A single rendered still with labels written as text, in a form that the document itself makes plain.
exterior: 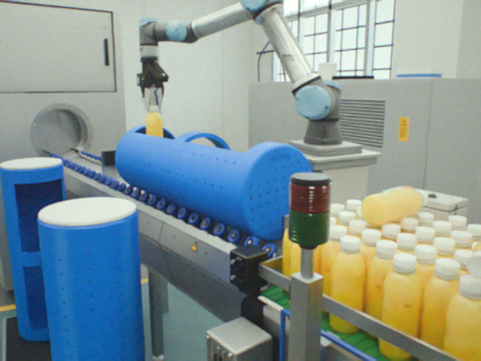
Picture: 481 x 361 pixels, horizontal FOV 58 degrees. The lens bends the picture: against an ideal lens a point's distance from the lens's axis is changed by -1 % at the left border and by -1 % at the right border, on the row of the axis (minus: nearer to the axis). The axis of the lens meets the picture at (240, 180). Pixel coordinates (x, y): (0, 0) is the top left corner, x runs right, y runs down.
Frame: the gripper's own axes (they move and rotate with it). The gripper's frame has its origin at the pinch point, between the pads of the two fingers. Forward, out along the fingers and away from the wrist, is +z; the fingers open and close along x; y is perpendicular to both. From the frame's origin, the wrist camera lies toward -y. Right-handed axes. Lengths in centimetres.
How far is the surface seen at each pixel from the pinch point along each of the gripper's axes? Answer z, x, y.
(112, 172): 35, -1, 50
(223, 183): 18, 13, -68
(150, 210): 38.3, 10.4, -15.5
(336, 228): 22, 12, -107
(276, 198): 23, 1, -77
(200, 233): 38, 10, -51
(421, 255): 22, 9, -126
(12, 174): 31, 46, 53
